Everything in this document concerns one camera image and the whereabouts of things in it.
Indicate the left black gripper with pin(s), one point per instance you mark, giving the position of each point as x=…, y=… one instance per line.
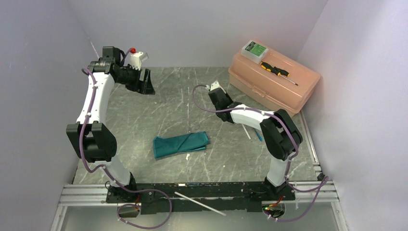
x=146, y=87

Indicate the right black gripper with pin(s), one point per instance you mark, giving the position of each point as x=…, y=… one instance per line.
x=227, y=96

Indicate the white plastic utensil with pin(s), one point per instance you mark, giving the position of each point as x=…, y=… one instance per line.
x=246, y=131
x=200, y=204

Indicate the blue plastic utensil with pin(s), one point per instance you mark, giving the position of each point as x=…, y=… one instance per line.
x=258, y=135

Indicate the teal cloth napkin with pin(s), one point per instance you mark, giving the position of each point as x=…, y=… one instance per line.
x=190, y=142

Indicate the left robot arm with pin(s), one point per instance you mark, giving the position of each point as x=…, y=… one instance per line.
x=94, y=144

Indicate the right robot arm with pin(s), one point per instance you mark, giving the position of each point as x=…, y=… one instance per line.
x=278, y=130

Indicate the yellow black screwdriver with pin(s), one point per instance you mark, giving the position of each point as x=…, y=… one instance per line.
x=277, y=71

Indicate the green white small box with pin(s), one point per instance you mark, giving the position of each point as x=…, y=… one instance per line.
x=254, y=51

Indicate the pink plastic toolbox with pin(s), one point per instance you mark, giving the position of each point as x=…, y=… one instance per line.
x=272, y=91

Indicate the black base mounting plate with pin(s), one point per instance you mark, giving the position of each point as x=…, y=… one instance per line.
x=161, y=197

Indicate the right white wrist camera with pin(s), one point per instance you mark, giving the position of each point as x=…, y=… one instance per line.
x=215, y=86

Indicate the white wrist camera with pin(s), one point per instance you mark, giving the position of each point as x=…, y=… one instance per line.
x=136, y=58
x=215, y=86

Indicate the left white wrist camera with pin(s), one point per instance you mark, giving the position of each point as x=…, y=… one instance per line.
x=136, y=58

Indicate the aluminium frame rail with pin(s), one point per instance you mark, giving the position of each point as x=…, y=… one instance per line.
x=96, y=194

